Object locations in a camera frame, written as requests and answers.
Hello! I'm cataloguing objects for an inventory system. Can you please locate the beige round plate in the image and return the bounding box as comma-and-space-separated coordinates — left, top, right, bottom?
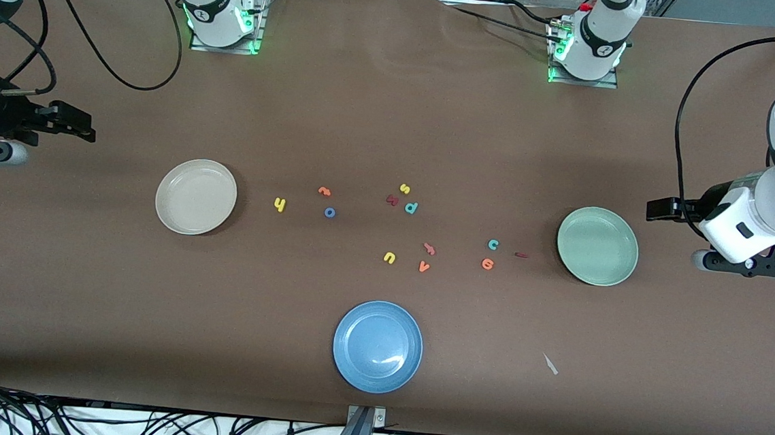
152, 156, 241, 239

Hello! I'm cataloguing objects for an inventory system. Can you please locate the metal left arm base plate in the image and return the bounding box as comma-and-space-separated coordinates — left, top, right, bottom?
547, 18, 623, 90

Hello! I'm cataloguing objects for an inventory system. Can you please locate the blue round plate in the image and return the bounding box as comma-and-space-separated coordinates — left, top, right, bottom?
330, 298, 427, 397

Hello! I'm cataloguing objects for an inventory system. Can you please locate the short black right arm cable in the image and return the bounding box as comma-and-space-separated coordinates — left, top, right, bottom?
0, 0, 63, 98

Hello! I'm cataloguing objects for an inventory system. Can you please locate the green round plate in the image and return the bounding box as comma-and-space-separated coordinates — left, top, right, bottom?
553, 204, 642, 289

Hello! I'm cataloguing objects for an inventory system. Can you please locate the long black right arm cable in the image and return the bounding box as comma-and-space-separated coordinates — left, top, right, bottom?
25, 0, 186, 93

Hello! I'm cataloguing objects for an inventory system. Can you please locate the black base power cable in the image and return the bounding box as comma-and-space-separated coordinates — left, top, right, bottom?
434, 0, 567, 50

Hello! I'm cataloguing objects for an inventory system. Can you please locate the brown paper table cover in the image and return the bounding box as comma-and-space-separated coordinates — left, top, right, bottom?
0, 0, 775, 435

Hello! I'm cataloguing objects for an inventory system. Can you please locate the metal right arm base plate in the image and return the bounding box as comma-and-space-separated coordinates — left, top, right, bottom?
189, 0, 267, 57

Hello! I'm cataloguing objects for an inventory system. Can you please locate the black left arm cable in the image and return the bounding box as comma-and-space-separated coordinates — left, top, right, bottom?
668, 28, 775, 235

